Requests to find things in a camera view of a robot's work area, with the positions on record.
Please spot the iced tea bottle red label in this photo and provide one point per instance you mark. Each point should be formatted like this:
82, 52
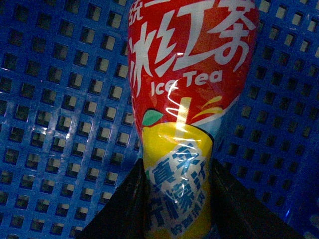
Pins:
188, 63

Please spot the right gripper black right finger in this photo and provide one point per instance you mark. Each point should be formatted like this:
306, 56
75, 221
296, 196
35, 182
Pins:
239, 214

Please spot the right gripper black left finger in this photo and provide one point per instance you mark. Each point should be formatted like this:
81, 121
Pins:
124, 215

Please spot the blue plastic shopping basket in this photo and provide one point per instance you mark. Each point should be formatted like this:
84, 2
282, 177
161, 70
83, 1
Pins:
67, 138

